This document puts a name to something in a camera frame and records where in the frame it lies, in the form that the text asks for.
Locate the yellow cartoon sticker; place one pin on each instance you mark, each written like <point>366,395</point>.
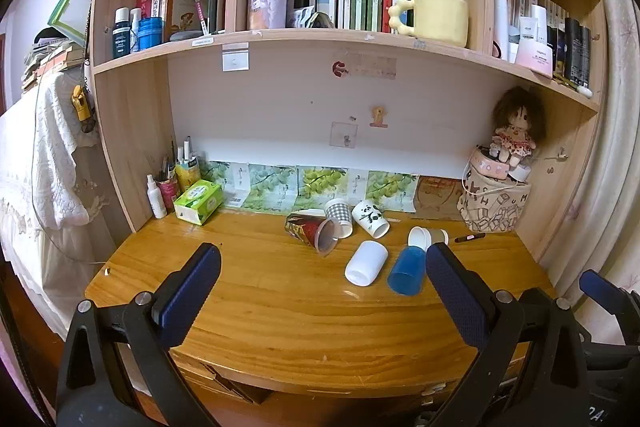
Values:
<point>378,116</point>

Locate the dark blue bottle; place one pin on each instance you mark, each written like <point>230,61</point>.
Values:
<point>121,34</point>

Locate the pile of books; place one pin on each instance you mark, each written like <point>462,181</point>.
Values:
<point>47,57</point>

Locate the row of black bottles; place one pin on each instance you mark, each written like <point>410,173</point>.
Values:
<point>572,52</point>

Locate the pink round box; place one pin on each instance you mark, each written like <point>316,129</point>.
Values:
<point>489,164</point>

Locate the clear adhesive hook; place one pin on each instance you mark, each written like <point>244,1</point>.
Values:
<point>344,134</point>

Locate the checkered paper cup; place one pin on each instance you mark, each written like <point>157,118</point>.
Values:
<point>337,214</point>

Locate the brown haired doll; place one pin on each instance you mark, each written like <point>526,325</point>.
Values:
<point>517,127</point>

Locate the grey flat stone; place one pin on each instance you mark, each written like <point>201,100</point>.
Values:
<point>184,36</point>

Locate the orange illustrated box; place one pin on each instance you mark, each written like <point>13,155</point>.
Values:
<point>185,4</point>

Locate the red patterned cup clear rim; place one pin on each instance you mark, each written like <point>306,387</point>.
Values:
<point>307,229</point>

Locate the white plastic cup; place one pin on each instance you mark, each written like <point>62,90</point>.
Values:
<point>366,263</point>

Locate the wooden desk drawer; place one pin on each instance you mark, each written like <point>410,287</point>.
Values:
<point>220,379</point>

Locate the letter print fabric bag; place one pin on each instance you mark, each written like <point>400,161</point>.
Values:
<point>492,207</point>

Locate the white cosmetic tube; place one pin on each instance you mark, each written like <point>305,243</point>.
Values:
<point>538,22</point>

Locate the pale floral curtain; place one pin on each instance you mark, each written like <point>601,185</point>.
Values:
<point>612,107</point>

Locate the yellow box with pens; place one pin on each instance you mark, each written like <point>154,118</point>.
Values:
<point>187,174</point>

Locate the yellow ceramic mug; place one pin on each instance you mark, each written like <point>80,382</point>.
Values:
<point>440,19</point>

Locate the wooden desk bookshelf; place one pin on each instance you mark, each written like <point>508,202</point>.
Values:
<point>130,117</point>

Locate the white spray bottle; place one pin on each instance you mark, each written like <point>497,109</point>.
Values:
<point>156,199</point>

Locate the brown cardboard sheet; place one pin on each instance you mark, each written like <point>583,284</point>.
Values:
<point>440,197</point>

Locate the row of leaf print cards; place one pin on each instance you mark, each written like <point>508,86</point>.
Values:
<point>310,184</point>

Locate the red round sticker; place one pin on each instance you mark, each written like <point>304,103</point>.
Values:
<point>340,69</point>

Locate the white paper label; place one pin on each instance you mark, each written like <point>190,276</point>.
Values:
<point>235,57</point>

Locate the dark pen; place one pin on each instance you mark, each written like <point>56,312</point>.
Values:
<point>469,237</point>

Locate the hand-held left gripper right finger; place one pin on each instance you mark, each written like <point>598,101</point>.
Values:
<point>457,297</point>

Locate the panda print cup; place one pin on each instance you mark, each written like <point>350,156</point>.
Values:
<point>369,218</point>

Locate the yellow hanging tool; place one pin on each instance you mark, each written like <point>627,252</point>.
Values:
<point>80,104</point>

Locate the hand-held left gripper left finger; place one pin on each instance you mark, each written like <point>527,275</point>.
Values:
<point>187,292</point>

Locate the green tissue pack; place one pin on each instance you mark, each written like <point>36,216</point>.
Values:
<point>197,202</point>

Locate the pen holder with pens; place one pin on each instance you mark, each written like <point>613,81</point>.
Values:
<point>167,187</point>

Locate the blue jar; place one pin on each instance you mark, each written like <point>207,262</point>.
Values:
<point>150,34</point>

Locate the white slim bottle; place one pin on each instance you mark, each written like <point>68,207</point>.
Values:
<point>135,29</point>

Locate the blue plastic cup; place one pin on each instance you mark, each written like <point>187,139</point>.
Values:
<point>407,272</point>

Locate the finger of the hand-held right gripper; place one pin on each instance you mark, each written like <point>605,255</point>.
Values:
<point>600,287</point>

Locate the white lace cloth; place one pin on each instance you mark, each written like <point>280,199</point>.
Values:
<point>45,157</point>

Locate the small white cup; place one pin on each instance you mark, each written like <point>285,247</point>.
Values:
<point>422,238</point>

